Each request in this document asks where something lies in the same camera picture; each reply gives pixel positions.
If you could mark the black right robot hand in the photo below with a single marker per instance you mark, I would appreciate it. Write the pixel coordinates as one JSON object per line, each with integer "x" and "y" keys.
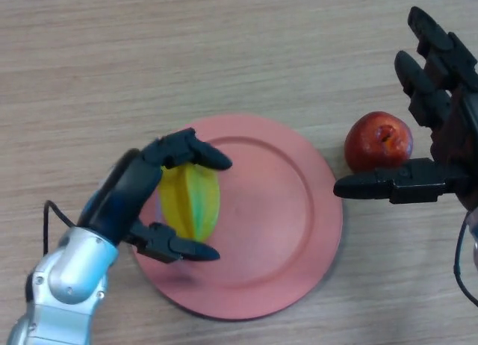
{"x": 448, "y": 151}

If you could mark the red apple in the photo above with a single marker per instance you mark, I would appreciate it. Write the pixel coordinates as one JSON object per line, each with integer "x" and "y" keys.
{"x": 377, "y": 143}

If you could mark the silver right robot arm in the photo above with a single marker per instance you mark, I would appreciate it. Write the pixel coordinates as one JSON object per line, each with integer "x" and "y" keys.
{"x": 474, "y": 233}

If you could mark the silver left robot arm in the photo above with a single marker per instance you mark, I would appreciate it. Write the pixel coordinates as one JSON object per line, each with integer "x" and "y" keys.
{"x": 63, "y": 281}

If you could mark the yellow green starfruit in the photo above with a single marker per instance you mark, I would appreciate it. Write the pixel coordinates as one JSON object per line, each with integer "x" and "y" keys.
{"x": 190, "y": 199}

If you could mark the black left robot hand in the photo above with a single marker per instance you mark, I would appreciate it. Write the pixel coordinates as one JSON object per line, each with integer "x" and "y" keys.
{"x": 123, "y": 195}

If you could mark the pink round plate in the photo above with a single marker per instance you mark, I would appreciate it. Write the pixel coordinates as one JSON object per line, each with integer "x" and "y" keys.
{"x": 269, "y": 218}

